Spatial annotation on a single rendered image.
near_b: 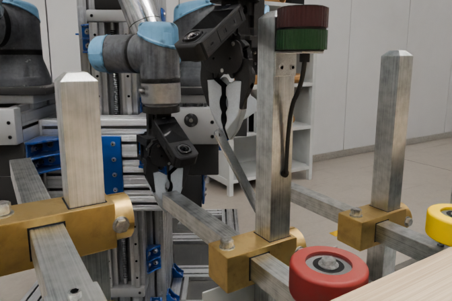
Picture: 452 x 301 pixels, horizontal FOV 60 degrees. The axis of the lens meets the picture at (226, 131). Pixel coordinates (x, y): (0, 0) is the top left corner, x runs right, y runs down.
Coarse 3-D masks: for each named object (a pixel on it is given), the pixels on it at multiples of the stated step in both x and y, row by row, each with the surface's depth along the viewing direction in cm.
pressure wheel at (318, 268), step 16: (304, 256) 42; (320, 256) 43; (336, 256) 43; (352, 256) 42; (304, 272) 39; (320, 272) 40; (336, 272) 40; (352, 272) 39; (368, 272) 39; (304, 288) 39; (320, 288) 37; (336, 288) 37; (352, 288) 37
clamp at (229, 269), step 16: (240, 240) 54; (256, 240) 54; (288, 240) 54; (304, 240) 56; (224, 256) 50; (240, 256) 50; (256, 256) 51; (288, 256) 55; (224, 272) 50; (240, 272) 50; (224, 288) 50; (240, 288) 51
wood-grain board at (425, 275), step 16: (432, 256) 44; (448, 256) 44; (400, 272) 40; (416, 272) 40; (432, 272) 40; (448, 272) 40; (368, 288) 37; (384, 288) 37; (400, 288) 37; (416, 288) 37; (432, 288) 37; (448, 288) 37
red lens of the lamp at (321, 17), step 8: (280, 8) 45; (288, 8) 44; (296, 8) 44; (304, 8) 43; (312, 8) 43; (320, 8) 44; (328, 8) 45; (280, 16) 45; (288, 16) 44; (296, 16) 44; (304, 16) 43; (312, 16) 43; (320, 16) 44; (328, 16) 45; (280, 24) 45; (288, 24) 44; (296, 24) 44; (304, 24) 44; (312, 24) 44; (320, 24) 44
